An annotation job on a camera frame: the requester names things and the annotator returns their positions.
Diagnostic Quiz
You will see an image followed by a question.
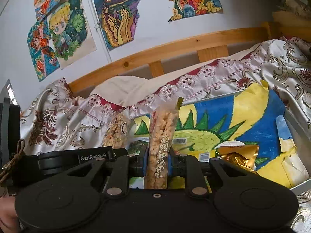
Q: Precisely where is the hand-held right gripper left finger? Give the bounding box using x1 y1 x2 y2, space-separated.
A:
67 147 149 196

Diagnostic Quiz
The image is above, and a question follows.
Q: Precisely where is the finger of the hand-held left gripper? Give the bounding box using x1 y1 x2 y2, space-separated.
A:
112 148 129 160

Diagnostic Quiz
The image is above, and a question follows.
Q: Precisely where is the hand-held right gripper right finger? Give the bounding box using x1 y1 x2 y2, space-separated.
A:
168 148 258 196

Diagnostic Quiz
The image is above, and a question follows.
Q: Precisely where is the clear popcorn snack packet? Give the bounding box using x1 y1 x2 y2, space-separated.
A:
101 112 133 149

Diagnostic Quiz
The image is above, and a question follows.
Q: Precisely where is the clear puffed rice snack packet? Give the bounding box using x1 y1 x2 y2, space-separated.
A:
143 97 184 190

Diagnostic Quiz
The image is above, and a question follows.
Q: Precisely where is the gold snack packet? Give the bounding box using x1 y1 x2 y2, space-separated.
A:
216 144 260 175

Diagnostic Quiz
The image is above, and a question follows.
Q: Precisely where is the grey shallow box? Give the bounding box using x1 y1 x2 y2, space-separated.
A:
129 83 311 196

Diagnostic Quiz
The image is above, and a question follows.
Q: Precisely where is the person's left hand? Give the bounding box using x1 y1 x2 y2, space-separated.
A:
0 195 23 233

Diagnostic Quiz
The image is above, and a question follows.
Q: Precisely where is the white pillow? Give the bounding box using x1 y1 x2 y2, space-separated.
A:
90 51 258 107

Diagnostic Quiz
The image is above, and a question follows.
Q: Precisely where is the colourful dinosaur drawing paper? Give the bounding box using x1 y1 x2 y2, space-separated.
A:
132 83 309 188

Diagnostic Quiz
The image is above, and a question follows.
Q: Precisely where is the floral satin bedspread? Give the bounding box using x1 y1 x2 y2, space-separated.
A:
19 36 311 233

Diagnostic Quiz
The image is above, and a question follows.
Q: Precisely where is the brown cord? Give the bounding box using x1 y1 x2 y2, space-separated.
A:
0 138 26 188

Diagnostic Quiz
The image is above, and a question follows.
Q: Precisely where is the red-haired girl blue wall poster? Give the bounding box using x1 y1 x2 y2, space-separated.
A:
27 21 60 82

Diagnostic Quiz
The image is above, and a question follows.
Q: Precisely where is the wooden bed rail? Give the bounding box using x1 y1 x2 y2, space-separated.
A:
66 22 311 95

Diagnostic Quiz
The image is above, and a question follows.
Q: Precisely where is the white wall pipe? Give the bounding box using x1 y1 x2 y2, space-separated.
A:
84 0 113 63

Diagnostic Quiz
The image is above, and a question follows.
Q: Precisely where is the blond child wall poster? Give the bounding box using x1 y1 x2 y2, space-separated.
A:
47 0 97 70

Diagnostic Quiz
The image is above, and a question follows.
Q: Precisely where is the swirly night wall poster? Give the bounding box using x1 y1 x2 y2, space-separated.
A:
90 0 150 51

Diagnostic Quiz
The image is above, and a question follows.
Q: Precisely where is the colourful landscape wall poster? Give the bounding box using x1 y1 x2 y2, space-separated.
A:
148 0 224 23

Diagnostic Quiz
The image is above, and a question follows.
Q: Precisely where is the wooden bunk frame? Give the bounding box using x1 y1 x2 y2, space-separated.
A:
272 11 311 44

